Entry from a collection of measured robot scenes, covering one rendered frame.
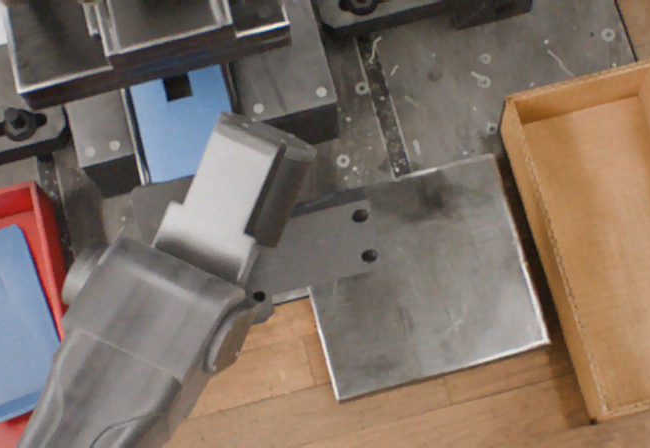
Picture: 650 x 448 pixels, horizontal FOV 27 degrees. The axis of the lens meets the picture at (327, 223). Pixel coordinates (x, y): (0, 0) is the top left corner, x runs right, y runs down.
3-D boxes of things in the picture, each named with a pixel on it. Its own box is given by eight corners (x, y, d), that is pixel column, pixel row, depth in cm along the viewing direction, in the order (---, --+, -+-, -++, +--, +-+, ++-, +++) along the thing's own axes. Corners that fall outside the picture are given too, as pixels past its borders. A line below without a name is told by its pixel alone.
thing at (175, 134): (163, 229, 99) (156, 218, 96) (120, 44, 103) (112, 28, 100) (255, 205, 99) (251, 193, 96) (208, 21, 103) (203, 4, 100)
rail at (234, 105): (249, 177, 102) (245, 167, 99) (210, 22, 105) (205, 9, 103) (257, 175, 102) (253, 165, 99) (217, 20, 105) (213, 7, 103)
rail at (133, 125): (150, 203, 101) (144, 194, 99) (114, 47, 105) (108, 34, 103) (158, 201, 101) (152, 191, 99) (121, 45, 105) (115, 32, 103)
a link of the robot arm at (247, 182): (208, 98, 76) (135, 96, 65) (343, 157, 75) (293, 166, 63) (135, 280, 78) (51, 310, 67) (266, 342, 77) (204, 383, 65)
